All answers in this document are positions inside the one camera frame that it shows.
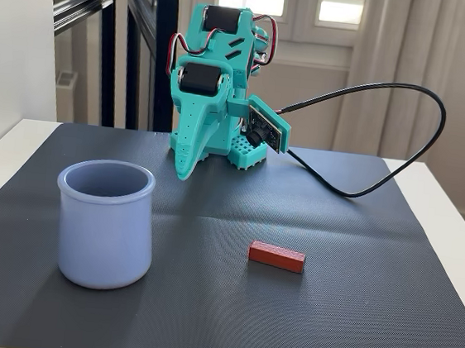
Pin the teal gripper body black servo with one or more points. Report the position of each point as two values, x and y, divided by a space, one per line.
197 82

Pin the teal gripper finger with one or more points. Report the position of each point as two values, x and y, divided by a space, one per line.
211 128
188 136

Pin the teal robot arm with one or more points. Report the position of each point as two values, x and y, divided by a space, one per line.
229 45

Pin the red wooden block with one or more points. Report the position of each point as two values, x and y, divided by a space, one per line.
275 257

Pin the lavender ceramic cup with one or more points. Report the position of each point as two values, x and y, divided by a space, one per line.
103 231

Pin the dark grey ribbed mat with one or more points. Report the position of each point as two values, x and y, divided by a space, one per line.
216 326

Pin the black metal door frame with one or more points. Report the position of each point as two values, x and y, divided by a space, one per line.
162 50

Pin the wrist camera board teal mount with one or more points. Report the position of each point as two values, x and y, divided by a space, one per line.
268 128

